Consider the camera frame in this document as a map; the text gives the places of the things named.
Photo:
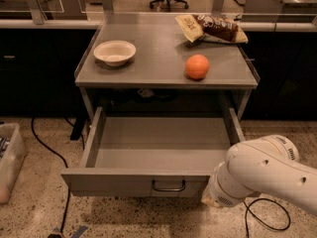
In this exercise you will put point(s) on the grey top drawer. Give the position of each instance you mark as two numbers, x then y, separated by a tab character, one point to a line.
152	156

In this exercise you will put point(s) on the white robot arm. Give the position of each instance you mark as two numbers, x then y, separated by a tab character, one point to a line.
267	165

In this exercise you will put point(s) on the grey metal drawer cabinet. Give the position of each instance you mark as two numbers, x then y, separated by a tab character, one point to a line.
161	54

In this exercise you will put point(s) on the orange fruit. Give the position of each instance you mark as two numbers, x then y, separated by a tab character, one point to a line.
197	66

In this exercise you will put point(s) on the white bowl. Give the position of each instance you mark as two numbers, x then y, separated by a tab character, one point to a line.
115	53

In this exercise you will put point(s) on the brown yellow chip bag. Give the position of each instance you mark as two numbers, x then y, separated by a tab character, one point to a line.
201	27

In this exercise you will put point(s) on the blue tape on floor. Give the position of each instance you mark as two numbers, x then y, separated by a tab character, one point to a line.
76	233

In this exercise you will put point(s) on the clear plastic storage bin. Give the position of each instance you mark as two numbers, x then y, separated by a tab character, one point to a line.
13	157

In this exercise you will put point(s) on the white horizontal rail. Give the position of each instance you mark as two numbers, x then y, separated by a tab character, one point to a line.
80	24

